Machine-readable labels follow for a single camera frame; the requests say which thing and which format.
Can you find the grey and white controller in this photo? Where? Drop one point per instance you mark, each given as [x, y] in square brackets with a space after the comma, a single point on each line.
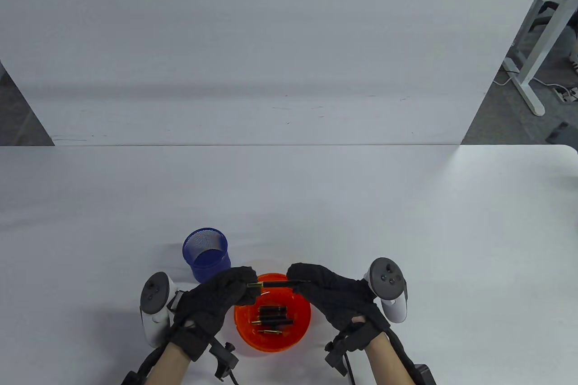
[156, 294]
[386, 276]

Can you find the person's left forearm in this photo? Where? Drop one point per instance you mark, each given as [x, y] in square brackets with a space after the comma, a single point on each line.
[169, 369]

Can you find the blue mesh pen holder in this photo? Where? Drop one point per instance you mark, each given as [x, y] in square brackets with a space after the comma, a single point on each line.
[203, 245]

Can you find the person's left hand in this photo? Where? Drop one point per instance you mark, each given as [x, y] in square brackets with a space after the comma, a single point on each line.
[207, 303]

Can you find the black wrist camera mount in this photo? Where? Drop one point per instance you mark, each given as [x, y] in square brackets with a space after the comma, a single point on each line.
[223, 355]
[336, 355]

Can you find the person's right hand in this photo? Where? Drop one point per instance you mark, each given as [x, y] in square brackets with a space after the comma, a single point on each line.
[343, 303]

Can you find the pile of fountain pen components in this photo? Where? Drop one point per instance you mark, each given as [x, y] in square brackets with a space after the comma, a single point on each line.
[273, 311]

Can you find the black office chair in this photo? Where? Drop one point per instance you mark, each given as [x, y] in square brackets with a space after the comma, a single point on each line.
[544, 8]

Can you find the grey power strip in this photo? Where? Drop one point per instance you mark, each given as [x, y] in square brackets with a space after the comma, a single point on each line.
[566, 95]

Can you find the person's right forearm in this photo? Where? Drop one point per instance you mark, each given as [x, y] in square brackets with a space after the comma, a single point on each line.
[388, 364]

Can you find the white desk frame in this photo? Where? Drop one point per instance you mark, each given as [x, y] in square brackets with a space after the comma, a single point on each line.
[534, 105]

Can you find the white partition board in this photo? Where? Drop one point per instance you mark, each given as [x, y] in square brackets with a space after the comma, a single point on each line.
[271, 42]

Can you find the orange plastic bowl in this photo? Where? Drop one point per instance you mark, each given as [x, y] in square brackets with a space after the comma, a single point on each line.
[271, 343]

